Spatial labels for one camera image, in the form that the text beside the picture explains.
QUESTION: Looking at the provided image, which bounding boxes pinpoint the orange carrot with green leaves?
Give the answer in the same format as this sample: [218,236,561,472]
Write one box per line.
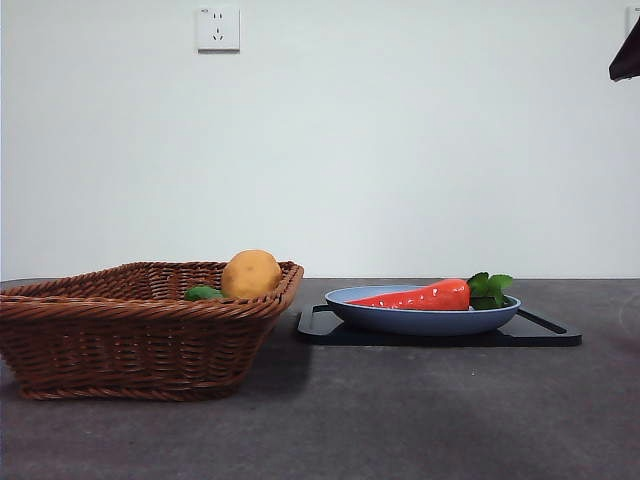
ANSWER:
[347,272,515,312]

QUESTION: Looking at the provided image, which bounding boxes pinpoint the blue round plate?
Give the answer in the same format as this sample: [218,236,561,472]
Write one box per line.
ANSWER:
[324,285,521,336]

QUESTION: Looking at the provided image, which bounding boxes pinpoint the black flat tray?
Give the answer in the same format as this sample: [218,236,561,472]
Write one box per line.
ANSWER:
[296,304,584,347]

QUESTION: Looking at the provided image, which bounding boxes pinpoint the yellow-brown potato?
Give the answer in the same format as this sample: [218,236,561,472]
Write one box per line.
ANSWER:
[221,249,283,300]

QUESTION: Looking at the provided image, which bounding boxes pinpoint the green cucumber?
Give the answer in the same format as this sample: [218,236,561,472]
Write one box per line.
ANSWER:
[183,285,225,301]

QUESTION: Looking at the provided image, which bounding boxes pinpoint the brown woven wicker basket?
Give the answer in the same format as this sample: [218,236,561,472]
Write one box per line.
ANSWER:
[0,259,305,403]

